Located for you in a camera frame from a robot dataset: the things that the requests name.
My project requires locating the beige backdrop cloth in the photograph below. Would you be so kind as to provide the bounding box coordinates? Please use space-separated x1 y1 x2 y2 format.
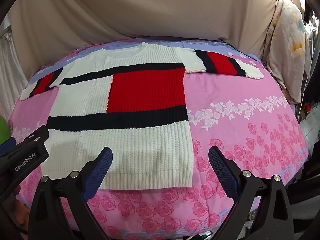
7 0 300 64

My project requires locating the cream floral hanging garment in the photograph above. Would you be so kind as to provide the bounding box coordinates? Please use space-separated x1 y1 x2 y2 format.
266 0 308 104

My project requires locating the pink floral bedsheet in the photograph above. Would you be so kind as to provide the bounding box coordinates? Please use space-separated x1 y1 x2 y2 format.
11 37 310 240

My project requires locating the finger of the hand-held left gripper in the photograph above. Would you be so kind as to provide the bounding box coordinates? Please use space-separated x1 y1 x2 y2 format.
0 125 50 153

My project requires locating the white curtain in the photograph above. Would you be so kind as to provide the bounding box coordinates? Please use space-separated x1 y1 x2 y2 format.
0 36 28 117

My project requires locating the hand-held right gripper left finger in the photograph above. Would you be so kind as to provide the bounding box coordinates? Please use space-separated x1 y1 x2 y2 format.
27 147 113 240

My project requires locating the white red black knit sweater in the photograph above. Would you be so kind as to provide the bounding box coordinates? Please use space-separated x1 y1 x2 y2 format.
19 42 265 189

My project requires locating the grey metal rail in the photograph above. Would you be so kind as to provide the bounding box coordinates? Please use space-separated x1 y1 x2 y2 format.
0 17 12 42

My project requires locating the green object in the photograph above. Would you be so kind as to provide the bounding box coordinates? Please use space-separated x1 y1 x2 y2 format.
0 115 11 144

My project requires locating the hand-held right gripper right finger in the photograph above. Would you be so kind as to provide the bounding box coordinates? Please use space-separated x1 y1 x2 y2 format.
208 145 298 240

